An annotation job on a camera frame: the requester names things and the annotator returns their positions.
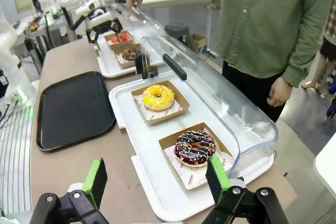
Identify clear dome cover black handle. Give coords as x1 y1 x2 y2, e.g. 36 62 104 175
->
135 36 278 180

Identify dark green plastic stool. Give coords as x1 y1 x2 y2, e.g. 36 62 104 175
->
164 23 192 48

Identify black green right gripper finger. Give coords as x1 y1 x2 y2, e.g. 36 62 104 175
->
202 156 289 224
28 157 110 224
109 18 123 43
86 28 102 51

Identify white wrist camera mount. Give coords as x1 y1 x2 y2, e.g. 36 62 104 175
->
75 1 111 25

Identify cardboard box on floor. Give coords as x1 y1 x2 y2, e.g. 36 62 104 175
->
191 34 208 56

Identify chocolate nut donut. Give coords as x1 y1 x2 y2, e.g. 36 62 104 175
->
121 48 142 61

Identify white display tray base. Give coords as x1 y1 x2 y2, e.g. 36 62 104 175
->
97 31 165 78
108 78 275 222

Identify person's green shirt torso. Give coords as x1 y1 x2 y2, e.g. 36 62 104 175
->
217 0 316 79

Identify chocolate rainbow sprinkle donut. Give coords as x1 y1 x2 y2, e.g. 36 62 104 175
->
174 130 217 167

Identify white side table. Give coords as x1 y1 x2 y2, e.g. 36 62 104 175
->
313 140 336 195

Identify computer monitor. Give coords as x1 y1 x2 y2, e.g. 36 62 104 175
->
13 0 35 15

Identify person's left hand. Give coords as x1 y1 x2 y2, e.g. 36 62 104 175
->
266 77 293 108

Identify black plastic serving tray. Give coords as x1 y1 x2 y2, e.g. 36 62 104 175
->
36 71 117 153

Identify person's black trousers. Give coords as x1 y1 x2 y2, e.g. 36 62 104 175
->
222 60 287 124

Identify brown cardboard donut box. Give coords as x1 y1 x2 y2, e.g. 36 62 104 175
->
113 43 151 70
104 30 134 51
158 122 236 191
131 80 191 126

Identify white striped mat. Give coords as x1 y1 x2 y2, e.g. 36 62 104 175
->
0 103 35 216

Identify yellow sprinkle donut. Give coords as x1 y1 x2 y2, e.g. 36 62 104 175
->
142 84 175 111

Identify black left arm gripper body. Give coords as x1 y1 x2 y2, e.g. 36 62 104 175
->
90 19 116 33

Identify person's left forearm green sleeve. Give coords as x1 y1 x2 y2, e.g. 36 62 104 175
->
282 0 334 88

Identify white printed paper liner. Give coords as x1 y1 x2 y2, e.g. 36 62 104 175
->
133 94 183 121
164 129 235 190

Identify red glazed donut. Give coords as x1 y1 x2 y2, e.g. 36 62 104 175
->
111 34 131 44

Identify bystander in plaid shirt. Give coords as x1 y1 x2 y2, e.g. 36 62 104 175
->
301 6 336 96

